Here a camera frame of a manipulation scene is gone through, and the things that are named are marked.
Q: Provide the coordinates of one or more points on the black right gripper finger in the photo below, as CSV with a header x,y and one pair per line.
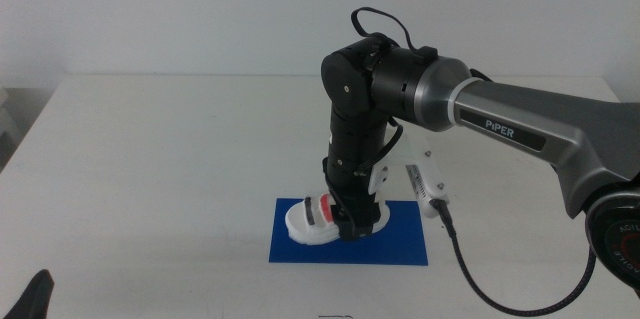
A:
x,y
357,229

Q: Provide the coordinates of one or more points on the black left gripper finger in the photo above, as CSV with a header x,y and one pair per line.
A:
x,y
35,299

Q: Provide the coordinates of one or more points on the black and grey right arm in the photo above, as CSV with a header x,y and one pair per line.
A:
x,y
550,119

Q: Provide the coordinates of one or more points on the blue rectangular mat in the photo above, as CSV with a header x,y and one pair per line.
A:
x,y
400,244

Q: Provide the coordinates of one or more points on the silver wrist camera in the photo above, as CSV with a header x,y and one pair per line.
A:
x,y
425,194

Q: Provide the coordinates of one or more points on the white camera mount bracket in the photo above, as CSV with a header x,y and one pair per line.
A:
x,y
417,151

